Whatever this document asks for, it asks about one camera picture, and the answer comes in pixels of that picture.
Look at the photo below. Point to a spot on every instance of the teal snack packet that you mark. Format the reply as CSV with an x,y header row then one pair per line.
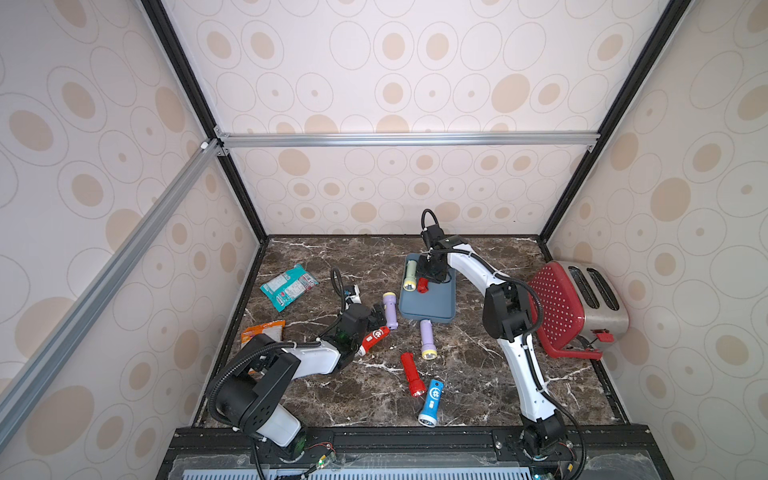
x,y
288,286

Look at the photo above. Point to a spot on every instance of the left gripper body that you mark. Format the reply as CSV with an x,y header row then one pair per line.
x,y
359,339

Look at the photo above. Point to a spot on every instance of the light green flashlight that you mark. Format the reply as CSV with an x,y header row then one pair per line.
x,y
410,281

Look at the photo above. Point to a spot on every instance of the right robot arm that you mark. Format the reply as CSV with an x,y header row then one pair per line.
x,y
512,314

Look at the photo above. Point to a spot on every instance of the horizontal aluminium rail back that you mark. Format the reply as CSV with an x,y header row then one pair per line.
x,y
423,139

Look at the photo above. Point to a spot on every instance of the red and silver toaster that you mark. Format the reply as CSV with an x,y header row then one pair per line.
x,y
582,312

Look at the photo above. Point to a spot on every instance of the blue plastic storage box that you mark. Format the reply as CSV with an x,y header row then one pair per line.
x,y
438,304

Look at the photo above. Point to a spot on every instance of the orange snack packet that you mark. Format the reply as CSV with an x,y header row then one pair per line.
x,y
274,330

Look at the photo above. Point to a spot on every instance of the blue flashlight white logo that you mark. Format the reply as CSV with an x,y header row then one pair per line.
x,y
428,416

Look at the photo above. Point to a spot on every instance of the diagonal aluminium rail left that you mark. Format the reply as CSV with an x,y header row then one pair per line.
x,y
26,390

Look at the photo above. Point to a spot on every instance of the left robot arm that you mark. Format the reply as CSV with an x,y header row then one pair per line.
x,y
247,393

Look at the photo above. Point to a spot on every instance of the red flashlight white logo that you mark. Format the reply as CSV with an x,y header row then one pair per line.
x,y
372,339

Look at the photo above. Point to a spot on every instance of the black front base frame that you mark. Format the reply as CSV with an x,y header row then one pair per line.
x,y
599,452

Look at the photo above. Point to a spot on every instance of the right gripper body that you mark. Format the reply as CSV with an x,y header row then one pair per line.
x,y
432,268

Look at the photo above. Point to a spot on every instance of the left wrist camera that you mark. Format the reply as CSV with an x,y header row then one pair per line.
x,y
352,295

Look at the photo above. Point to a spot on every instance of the purple flashlight yellow head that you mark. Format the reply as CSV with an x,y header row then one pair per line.
x,y
389,300
428,347

